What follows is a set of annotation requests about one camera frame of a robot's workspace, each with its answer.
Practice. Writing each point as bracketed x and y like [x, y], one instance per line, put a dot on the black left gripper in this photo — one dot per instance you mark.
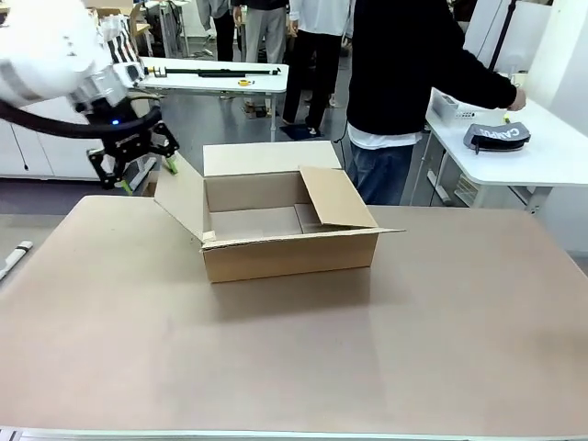
[120, 128]

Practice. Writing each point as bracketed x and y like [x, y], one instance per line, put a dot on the brown cardboard box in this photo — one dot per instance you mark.
[285, 255]

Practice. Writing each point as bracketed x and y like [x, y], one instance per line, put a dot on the person's left forearm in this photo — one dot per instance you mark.
[494, 85]

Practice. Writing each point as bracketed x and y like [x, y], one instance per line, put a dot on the small cardboard box on floor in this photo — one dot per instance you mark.
[150, 188]

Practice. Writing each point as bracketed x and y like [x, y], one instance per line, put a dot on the person's left hand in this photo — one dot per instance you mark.
[518, 99]

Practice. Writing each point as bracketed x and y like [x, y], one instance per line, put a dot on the grey metal table leg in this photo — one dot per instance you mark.
[138, 173]

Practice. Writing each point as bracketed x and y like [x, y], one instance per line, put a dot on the white low cabinet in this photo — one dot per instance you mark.
[46, 154]

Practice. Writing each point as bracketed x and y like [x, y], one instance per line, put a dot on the long white table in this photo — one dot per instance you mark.
[216, 79]

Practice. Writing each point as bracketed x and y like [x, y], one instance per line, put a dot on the black white striped bag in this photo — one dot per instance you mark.
[120, 43]

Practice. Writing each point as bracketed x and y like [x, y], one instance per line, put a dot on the black rod with clamp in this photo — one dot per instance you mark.
[216, 71]

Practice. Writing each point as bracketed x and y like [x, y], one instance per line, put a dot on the bystander in dark clothes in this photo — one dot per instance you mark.
[224, 32]

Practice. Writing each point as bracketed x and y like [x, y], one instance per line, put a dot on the white marker with black band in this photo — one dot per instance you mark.
[16, 256]

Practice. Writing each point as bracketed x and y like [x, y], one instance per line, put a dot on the bystander in grey trousers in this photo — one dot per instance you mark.
[266, 32]

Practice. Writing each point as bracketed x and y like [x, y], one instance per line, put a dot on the bystander in black trousers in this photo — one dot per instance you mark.
[317, 69]

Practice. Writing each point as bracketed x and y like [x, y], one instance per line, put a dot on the person in black sweater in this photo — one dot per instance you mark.
[395, 69]

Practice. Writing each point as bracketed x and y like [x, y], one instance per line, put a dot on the white plastic basket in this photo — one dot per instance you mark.
[443, 107]

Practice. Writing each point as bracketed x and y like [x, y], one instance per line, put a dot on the grey cap with white lettering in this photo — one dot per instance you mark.
[498, 136]

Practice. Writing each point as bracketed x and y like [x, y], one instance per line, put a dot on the white table with curved edge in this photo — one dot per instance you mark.
[505, 161]

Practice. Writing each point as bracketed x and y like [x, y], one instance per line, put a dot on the black stand pole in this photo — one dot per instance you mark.
[502, 32]

